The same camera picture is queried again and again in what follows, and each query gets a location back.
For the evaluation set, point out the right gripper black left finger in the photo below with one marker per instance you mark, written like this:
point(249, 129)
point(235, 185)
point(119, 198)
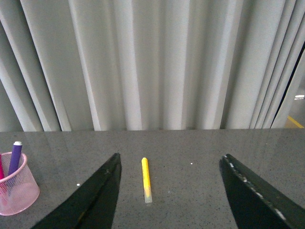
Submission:
point(92, 205)

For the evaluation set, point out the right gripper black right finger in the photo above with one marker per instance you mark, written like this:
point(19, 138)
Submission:
point(256, 204)

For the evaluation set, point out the pink pen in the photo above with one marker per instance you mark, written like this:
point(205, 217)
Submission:
point(1, 169)

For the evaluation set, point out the purple pen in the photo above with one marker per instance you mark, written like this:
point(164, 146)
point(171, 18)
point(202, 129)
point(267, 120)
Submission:
point(14, 163)

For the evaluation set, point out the pink mesh cup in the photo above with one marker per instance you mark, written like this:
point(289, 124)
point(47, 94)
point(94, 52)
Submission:
point(19, 190)

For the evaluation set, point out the yellow pen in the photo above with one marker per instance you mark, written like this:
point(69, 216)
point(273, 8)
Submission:
point(146, 181)

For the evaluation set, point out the grey curtain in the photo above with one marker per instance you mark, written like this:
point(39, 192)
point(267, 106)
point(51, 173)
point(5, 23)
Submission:
point(70, 65)

